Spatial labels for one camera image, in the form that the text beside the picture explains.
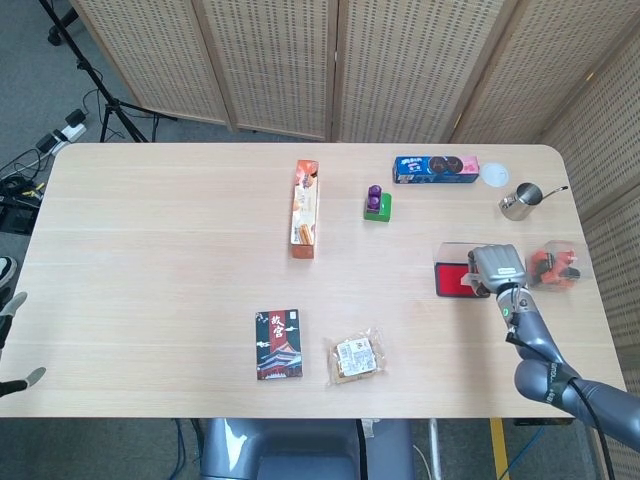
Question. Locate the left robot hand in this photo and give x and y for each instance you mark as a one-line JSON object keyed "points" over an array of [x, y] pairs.
{"points": [[15, 302]]}

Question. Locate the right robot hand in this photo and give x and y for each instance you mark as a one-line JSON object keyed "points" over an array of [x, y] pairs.
{"points": [[500, 265]]}

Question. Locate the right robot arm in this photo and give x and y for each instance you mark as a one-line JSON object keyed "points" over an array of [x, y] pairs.
{"points": [[540, 345]]}

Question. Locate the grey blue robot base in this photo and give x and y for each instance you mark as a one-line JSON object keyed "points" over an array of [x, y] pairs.
{"points": [[300, 450]]}

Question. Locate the red ink stamp pad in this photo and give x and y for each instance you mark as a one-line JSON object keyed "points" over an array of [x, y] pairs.
{"points": [[450, 282]]}

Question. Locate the black white shoe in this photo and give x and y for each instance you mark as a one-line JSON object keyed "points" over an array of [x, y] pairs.
{"points": [[6, 270]]}

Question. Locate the orange black clip pile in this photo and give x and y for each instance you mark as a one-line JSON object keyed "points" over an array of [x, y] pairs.
{"points": [[552, 270]]}

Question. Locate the steel milk pitcher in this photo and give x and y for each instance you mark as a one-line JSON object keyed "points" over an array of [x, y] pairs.
{"points": [[520, 205]]}

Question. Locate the clear plastic box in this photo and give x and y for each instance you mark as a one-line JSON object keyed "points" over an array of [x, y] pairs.
{"points": [[582, 255]]}

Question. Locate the black floor box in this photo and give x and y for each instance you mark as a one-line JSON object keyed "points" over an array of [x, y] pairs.
{"points": [[15, 215]]}

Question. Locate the white round lid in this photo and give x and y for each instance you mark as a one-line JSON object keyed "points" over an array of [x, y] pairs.
{"points": [[495, 174]]}

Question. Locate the blue Oreo cookie box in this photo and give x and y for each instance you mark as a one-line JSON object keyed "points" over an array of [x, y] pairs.
{"points": [[435, 170]]}

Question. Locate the green toy block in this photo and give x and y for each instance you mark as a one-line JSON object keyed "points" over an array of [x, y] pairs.
{"points": [[385, 209]]}

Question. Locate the purple toy block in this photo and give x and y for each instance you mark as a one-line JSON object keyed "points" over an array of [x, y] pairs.
{"points": [[374, 197]]}

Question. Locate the black power adapter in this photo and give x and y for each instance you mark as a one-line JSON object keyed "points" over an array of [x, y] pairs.
{"points": [[76, 118], [46, 142]]}

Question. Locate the wrapped cake slice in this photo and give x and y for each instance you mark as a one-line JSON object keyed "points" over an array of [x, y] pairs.
{"points": [[356, 357]]}

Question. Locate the white power strip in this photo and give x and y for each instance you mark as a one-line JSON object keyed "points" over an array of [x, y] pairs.
{"points": [[70, 132]]}

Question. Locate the white table leg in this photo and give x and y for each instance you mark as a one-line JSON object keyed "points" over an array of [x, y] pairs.
{"points": [[434, 445]]}

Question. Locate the long orange biscuit box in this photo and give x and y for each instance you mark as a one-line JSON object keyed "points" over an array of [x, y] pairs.
{"points": [[305, 210]]}

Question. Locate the black tripod stand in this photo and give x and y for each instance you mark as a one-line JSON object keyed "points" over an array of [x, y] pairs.
{"points": [[95, 82]]}

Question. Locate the black palace print card box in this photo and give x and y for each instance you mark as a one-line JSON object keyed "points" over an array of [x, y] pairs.
{"points": [[279, 345]]}

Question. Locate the black caster wheel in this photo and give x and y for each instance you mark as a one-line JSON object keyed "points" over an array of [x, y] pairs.
{"points": [[56, 35]]}

